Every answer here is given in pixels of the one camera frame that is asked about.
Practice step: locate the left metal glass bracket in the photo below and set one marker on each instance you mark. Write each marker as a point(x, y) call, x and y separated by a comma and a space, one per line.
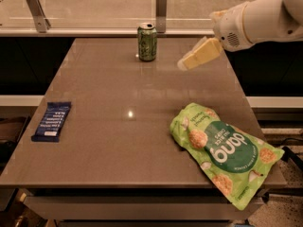
point(41, 23)

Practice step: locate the green soda can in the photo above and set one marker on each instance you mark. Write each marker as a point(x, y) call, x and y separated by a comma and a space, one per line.
point(147, 42)

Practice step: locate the green rice chips bag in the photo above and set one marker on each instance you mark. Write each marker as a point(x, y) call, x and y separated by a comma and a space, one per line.
point(235, 161)

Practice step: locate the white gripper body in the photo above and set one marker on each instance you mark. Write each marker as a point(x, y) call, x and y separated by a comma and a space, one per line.
point(231, 27)

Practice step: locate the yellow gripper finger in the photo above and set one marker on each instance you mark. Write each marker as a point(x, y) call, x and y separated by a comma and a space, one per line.
point(206, 50)
point(215, 15)

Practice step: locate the middle metal glass bracket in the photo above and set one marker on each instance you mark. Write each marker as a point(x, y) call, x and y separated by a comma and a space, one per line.
point(161, 15)

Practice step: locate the glass barrier panel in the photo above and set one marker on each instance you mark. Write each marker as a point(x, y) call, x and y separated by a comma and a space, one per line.
point(92, 14)

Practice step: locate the blue snack bar wrapper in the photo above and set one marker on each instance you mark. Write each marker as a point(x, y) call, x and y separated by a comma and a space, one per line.
point(50, 126)

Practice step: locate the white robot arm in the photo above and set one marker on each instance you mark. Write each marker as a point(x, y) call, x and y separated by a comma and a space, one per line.
point(245, 25)

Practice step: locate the metal glass bracket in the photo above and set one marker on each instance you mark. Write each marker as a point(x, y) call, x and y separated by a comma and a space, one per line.
point(161, 15)
point(41, 23)

